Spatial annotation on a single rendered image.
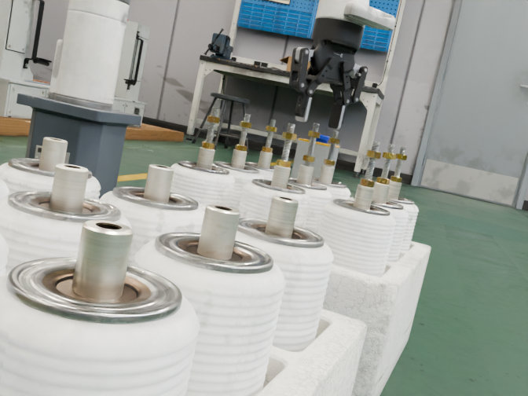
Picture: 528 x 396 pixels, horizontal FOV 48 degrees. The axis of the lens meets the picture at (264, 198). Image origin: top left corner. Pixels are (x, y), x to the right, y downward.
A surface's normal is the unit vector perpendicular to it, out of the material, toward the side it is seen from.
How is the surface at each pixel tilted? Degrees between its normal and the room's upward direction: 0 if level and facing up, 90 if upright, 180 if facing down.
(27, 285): 4
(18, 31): 90
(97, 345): 57
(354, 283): 90
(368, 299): 90
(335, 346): 0
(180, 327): 43
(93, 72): 90
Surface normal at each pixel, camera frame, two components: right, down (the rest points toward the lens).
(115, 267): 0.66, 0.23
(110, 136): 0.94, 0.23
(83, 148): 0.47, 0.22
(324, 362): 0.20, -0.97
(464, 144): -0.26, 0.07
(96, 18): 0.25, 0.18
